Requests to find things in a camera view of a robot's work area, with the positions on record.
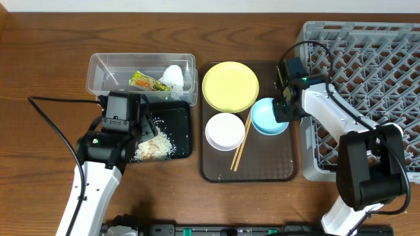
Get rice food scraps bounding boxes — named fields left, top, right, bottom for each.
left=132, top=118, right=177, bottom=162

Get green snack wrapper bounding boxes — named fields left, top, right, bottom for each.
left=129, top=71, right=171, bottom=92

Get light blue bowl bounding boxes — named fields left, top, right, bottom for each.
left=251, top=98, right=289, bottom=136

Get white tissue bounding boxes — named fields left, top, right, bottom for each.
left=159, top=65, right=184, bottom=91

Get yellow round plate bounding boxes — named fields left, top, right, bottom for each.
left=202, top=62, right=259, bottom=113

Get pink bowl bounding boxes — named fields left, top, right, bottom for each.
left=205, top=113, right=245, bottom=151

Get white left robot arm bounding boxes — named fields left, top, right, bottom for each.
left=56, top=91, right=158, bottom=235

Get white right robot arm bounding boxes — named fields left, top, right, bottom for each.
left=272, top=58, right=410, bottom=235

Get clear plastic waste bin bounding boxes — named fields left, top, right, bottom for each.
left=86, top=53, right=198, bottom=106

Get grey dishwasher rack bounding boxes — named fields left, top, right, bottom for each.
left=295, top=21, right=419, bottom=184

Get black plastic tray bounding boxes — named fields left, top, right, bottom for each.
left=150, top=101, right=192, bottom=161

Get left wooden chopstick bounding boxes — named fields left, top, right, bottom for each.
left=230, top=110, right=251, bottom=171

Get wooden chopstick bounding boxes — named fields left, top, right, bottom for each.
left=230, top=110, right=251, bottom=171
left=230, top=112, right=251, bottom=172

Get brown serving tray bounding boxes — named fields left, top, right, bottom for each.
left=198, top=60, right=299, bottom=184

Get right wooden chopstick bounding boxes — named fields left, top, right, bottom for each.
left=230, top=112, right=251, bottom=172

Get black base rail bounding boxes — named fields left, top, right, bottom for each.
left=101, top=214, right=391, bottom=236

